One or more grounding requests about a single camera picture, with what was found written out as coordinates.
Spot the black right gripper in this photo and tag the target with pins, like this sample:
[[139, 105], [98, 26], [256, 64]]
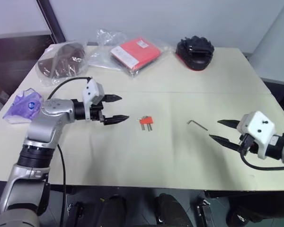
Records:
[[247, 142]]

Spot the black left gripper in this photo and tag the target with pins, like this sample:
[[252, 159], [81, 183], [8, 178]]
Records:
[[96, 113]]

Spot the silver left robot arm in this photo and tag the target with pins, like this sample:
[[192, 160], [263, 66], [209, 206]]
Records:
[[45, 123]]

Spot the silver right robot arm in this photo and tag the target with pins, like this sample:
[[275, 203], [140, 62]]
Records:
[[283, 148]]

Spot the metal hex key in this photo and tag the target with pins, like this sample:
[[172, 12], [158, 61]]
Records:
[[197, 124]]

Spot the red box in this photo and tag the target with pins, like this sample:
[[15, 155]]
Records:
[[146, 120]]

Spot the red package in clear bag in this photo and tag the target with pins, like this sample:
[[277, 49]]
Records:
[[135, 52]]

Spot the empty clear plastic bag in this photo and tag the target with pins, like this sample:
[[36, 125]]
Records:
[[104, 47]]

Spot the brown item in clear bag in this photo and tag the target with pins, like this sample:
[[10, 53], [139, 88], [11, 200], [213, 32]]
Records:
[[61, 61]]

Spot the dark rounded shape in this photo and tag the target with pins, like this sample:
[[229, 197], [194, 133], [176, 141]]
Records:
[[260, 212], [113, 210], [170, 210]]

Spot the purple plastic bag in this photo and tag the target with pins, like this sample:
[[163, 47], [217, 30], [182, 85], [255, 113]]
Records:
[[23, 107]]

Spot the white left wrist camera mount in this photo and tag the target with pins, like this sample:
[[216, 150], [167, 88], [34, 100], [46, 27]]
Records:
[[91, 92]]

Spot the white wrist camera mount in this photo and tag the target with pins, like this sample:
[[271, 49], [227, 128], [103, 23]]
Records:
[[91, 92], [257, 132]]

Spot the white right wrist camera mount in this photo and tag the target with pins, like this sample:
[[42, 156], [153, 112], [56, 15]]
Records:
[[257, 132]]

